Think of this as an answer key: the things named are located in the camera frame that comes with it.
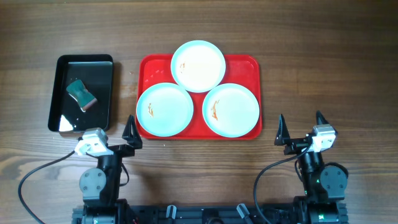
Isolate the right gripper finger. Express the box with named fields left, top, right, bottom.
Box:
left=316, top=110, right=329, bottom=125
left=274, top=114, right=291, bottom=146

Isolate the light blue plate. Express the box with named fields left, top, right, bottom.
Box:
left=136, top=83, right=193, bottom=137
left=202, top=83, right=260, bottom=138
left=170, top=40, right=226, bottom=93

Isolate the green and brown sponge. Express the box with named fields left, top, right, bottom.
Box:
left=66, top=80, right=98, bottom=112

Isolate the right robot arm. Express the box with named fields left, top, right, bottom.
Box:
left=274, top=111, right=349, bottom=223

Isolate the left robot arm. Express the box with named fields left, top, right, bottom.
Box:
left=72, top=115, right=142, bottom=224

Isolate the black rectangular tray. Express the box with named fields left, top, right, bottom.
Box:
left=47, top=54, right=114, bottom=133

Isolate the red plastic tray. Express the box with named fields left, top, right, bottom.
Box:
left=137, top=54, right=261, bottom=140

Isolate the left black cable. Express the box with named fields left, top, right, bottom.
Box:
left=17, top=150, right=76, bottom=224

